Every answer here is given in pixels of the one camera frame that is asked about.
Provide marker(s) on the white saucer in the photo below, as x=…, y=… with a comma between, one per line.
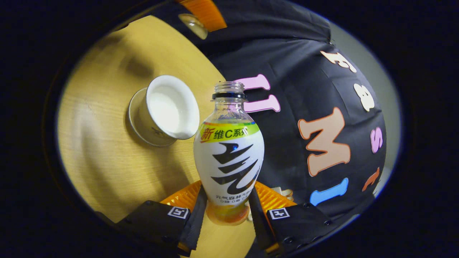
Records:
x=134, y=114

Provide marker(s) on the white teacup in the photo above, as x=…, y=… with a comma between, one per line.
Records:
x=168, y=107

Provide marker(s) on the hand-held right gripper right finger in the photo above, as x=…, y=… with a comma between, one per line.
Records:
x=259, y=222

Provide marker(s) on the toasted bread slice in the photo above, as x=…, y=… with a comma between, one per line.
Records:
x=285, y=193

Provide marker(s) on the clear water bottle white label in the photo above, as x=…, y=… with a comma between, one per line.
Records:
x=229, y=161

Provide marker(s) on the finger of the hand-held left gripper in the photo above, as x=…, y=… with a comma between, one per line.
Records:
x=208, y=14

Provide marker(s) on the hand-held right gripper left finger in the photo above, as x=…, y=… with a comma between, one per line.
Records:
x=196, y=222

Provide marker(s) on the black backdrop cloth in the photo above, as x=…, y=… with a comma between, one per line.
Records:
x=287, y=71

